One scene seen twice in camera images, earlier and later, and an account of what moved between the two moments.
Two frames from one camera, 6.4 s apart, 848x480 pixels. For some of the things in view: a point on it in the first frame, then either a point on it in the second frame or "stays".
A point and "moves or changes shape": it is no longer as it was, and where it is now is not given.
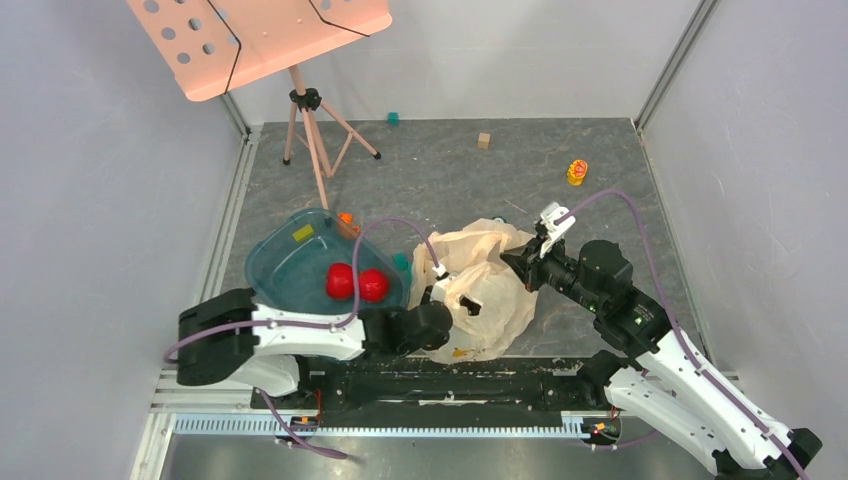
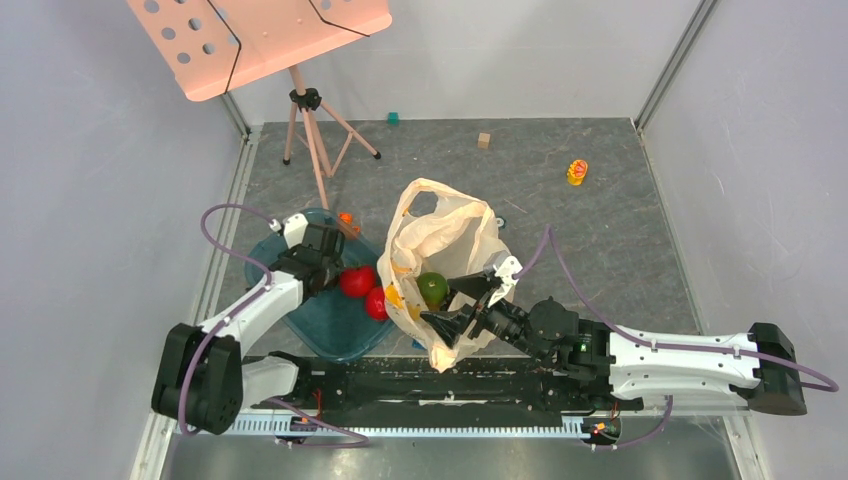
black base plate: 430,387 stays
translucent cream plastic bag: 465,270 moves or changes shape
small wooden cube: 483,140 stays
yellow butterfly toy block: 576,172 stays
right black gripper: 530,270 to 477,307
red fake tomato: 339,280 moves or changes shape
